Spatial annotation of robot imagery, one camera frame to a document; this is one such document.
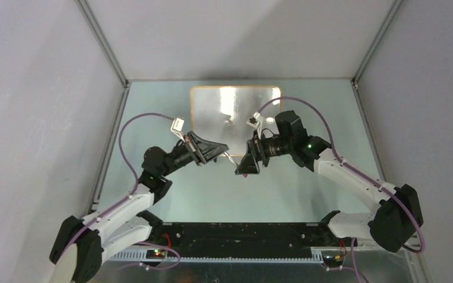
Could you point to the grey slotted cable duct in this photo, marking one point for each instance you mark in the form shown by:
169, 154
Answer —
153, 255

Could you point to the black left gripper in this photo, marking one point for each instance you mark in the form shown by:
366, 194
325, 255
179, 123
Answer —
193, 144

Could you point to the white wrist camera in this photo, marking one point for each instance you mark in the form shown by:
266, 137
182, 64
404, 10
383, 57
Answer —
177, 126
256, 121

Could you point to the yellow framed whiteboard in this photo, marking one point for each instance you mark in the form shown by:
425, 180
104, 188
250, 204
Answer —
220, 112

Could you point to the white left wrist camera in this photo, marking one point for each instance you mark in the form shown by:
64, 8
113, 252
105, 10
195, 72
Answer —
177, 126

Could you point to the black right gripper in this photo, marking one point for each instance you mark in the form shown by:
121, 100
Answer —
249, 164

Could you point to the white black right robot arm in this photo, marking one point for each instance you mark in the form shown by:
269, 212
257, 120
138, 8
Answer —
394, 213

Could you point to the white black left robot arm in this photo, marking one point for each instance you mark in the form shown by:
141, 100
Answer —
83, 245

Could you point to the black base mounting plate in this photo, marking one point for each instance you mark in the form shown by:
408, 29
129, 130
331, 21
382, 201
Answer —
249, 239

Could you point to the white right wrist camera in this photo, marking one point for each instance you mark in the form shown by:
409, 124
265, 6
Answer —
256, 121

